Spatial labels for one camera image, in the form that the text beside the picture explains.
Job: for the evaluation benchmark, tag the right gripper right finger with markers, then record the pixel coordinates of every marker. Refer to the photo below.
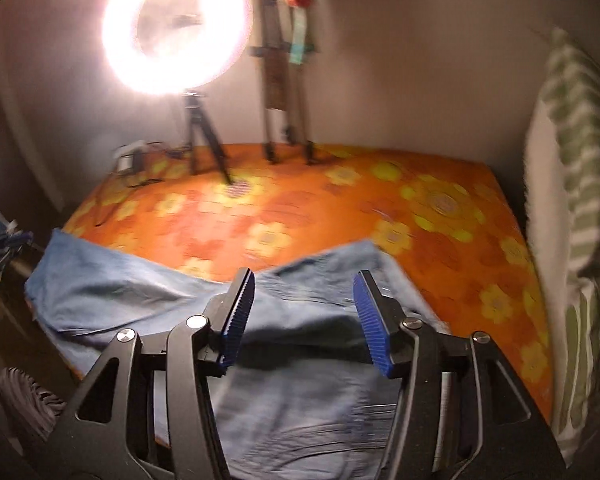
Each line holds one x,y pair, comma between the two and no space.
378,324

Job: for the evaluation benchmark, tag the orange floral bed sheet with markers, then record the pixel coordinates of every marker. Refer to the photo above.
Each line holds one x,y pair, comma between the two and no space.
445,221

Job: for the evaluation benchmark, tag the dark patterned cloth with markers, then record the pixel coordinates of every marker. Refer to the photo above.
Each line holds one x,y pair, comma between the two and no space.
32,408

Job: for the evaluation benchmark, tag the bright ring light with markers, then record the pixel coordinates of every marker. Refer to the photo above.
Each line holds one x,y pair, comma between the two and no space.
161,47

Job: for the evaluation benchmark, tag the green striped white pillow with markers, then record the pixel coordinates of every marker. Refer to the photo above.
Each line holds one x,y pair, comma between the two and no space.
562,175

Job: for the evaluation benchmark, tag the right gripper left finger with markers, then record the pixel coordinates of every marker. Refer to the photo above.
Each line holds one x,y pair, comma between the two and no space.
235,310

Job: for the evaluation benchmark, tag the small black tripod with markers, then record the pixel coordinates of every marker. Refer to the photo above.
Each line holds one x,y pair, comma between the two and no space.
199,122

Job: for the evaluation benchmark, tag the blue denim pants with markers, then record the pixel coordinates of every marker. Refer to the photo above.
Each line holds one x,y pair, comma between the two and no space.
303,400

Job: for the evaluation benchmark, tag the tall silver tripod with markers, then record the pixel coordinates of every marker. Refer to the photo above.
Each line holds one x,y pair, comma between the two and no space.
282,83

